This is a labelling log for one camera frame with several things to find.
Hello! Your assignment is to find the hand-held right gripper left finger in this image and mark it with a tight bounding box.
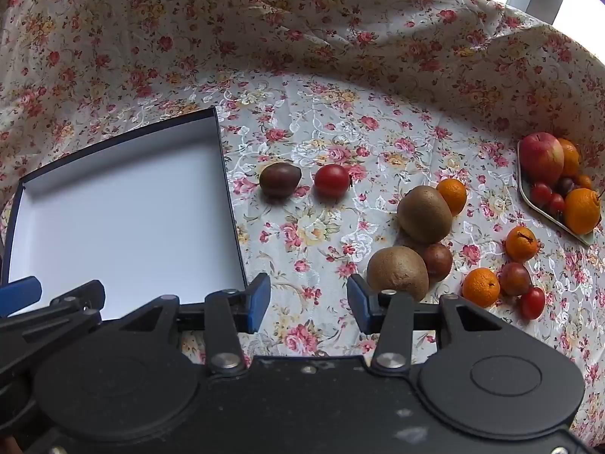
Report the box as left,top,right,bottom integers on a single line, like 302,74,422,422
101,273,271,376

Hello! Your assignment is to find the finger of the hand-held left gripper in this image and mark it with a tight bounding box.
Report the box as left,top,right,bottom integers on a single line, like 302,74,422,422
0,277,42,317
0,280,105,384

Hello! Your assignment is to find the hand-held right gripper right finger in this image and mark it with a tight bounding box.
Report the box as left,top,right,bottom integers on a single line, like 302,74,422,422
346,273,511,372

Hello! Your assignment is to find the brown kiwi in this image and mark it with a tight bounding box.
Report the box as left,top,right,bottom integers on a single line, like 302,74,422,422
367,245,430,302
396,185,453,245

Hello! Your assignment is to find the dark box with white inside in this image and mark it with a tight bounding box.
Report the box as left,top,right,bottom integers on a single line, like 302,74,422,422
0,106,249,320

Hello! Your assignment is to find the large red tomato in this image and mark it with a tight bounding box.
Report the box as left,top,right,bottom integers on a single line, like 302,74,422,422
314,164,351,198

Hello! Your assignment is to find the white floral tablecloth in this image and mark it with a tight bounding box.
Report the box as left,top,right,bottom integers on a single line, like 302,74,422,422
90,68,605,450

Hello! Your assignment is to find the pale green plate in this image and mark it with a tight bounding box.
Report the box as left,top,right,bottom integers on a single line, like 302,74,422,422
517,139,602,247

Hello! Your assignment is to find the red apple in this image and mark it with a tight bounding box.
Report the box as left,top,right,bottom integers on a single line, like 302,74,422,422
519,132,565,187

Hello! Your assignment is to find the cream floral draped cloth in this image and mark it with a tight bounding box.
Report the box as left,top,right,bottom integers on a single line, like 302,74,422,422
0,0,605,199

